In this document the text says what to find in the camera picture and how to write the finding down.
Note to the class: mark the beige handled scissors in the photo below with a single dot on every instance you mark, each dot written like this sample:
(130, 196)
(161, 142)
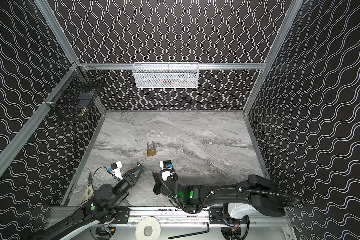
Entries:
(89, 192)

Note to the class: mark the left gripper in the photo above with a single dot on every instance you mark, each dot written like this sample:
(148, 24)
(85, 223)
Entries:
(132, 175)

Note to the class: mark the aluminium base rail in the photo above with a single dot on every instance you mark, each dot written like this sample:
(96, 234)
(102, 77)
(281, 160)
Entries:
(171, 217)

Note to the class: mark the black hex key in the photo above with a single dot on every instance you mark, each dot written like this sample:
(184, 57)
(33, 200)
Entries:
(191, 234)

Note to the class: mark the white mesh wall basket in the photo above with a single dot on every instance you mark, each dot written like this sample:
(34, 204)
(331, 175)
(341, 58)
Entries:
(166, 75)

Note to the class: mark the brass padlock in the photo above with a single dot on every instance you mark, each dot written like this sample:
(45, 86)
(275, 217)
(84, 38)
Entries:
(151, 149)

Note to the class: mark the black wire wall basket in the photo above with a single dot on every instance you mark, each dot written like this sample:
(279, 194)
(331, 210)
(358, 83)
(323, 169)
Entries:
(76, 100)

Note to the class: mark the white tape roll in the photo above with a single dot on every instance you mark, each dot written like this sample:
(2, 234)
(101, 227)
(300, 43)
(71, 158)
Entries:
(148, 228)

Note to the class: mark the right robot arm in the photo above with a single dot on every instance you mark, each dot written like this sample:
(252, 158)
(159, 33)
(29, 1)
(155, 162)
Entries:
(260, 193)

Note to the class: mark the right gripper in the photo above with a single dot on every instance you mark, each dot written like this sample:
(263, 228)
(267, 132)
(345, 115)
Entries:
(159, 184)

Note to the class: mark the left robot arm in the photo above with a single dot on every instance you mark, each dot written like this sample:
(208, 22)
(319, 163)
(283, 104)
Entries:
(98, 209)

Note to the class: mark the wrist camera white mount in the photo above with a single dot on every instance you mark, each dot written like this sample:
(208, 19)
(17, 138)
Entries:
(115, 170)
(165, 169)

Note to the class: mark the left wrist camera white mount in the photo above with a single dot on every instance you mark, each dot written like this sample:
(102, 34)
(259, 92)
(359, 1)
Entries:
(115, 170)

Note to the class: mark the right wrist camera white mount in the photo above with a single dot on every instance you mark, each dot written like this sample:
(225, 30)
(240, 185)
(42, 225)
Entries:
(165, 169)

